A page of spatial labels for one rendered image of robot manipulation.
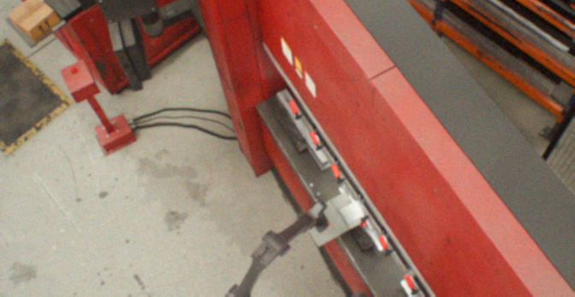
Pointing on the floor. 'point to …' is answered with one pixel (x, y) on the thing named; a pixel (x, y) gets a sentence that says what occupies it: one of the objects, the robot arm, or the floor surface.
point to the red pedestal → (122, 137)
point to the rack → (503, 35)
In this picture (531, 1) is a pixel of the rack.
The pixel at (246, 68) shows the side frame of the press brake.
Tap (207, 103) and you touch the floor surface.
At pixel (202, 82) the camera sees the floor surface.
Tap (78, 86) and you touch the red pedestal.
